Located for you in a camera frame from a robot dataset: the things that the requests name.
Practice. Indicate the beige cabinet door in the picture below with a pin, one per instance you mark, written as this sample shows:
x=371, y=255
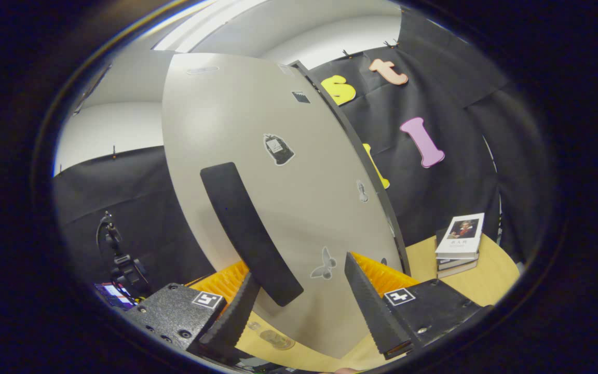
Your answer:
x=304, y=208

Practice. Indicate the white portrait cover book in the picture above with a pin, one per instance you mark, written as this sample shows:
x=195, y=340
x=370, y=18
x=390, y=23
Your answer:
x=462, y=234

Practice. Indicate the dark grey cabinet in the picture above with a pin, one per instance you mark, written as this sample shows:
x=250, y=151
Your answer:
x=353, y=136

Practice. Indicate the black backdrop cloth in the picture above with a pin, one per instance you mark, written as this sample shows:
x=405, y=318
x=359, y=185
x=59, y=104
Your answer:
x=122, y=197

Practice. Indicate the small clear bottle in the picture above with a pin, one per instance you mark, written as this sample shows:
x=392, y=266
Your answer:
x=275, y=337

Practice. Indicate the bright coloured screen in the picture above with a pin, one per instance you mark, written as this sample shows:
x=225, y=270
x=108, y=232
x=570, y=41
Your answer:
x=112, y=293

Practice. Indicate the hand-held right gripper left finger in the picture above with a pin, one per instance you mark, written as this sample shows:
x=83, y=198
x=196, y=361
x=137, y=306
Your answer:
x=231, y=322

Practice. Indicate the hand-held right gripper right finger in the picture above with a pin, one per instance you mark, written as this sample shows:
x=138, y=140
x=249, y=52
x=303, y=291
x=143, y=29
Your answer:
x=371, y=311

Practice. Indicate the dark book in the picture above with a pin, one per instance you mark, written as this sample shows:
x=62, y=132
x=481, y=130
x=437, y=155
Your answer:
x=457, y=263
x=457, y=272

